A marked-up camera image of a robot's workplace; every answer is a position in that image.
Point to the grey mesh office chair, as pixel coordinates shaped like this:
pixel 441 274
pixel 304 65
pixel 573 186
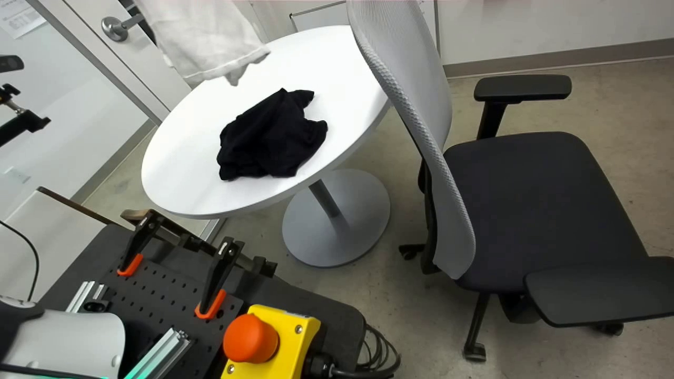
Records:
pixel 527 202

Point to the white towel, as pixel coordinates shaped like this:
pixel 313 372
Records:
pixel 201 34

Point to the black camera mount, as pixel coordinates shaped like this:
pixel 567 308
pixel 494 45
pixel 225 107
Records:
pixel 18 111

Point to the silver aluminium extrusion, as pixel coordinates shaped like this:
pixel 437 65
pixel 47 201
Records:
pixel 84 294
pixel 161 353

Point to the black orange bar clamp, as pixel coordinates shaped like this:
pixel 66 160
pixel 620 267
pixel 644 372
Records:
pixel 137 248
pixel 212 286

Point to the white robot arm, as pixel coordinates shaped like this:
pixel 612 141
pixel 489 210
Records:
pixel 60 343

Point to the black perforated mounting board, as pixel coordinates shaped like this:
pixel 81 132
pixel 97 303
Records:
pixel 164 291

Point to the black cloth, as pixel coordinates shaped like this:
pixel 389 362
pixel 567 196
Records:
pixel 270 137

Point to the yellow emergency stop box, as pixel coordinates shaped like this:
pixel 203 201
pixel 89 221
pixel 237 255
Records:
pixel 270 343

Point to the white door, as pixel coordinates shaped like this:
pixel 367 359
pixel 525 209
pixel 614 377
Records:
pixel 106 64

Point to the round white table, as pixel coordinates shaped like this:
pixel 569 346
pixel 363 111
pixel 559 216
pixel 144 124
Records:
pixel 245 126

